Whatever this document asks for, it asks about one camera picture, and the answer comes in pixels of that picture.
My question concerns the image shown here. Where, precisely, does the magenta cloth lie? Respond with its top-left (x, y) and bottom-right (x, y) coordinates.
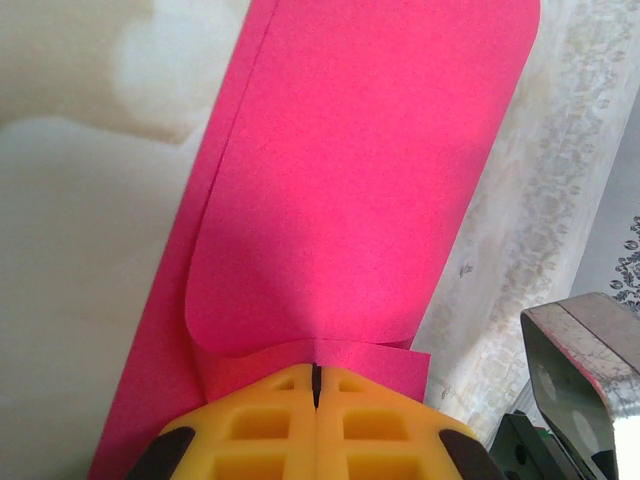
top-left (87, 0), bottom-right (545, 480)

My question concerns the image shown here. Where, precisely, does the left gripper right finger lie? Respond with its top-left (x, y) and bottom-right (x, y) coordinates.
top-left (319, 367), bottom-right (499, 480)

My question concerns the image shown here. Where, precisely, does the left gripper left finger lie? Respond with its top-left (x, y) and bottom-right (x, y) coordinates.
top-left (127, 363), bottom-right (319, 480)

